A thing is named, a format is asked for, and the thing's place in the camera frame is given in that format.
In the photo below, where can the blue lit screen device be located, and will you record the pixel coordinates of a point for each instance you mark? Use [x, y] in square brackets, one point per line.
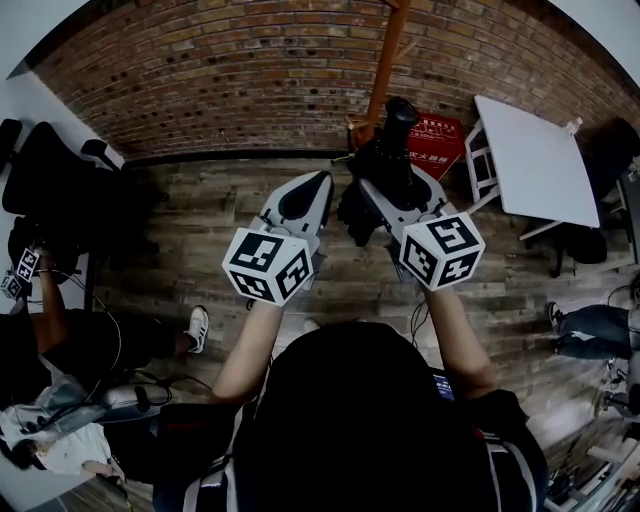
[444, 387]

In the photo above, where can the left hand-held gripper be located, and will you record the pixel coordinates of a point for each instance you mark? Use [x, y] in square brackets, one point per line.
[260, 260]

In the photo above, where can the person's white shoe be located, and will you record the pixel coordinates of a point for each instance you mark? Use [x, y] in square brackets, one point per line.
[311, 324]

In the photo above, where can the white square table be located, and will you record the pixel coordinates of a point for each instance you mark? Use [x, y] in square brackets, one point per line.
[540, 165]

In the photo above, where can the black office chair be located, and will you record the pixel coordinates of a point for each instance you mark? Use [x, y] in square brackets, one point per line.
[45, 180]
[610, 155]

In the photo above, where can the black umbrella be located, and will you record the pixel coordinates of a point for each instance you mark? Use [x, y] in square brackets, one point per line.
[385, 160]

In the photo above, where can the person's left forearm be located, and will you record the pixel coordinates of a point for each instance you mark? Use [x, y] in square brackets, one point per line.
[245, 350]

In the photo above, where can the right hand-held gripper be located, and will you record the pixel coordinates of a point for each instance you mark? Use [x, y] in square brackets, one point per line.
[440, 250]

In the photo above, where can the red box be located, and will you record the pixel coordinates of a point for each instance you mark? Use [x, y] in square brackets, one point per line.
[440, 150]

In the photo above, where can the brown wooden coat rack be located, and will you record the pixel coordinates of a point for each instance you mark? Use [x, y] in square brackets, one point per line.
[387, 60]

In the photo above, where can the person's black jacket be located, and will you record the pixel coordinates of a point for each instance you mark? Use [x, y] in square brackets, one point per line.
[505, 425]

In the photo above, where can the person's right forearm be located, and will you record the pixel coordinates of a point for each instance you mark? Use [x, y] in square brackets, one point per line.
[460, 345]

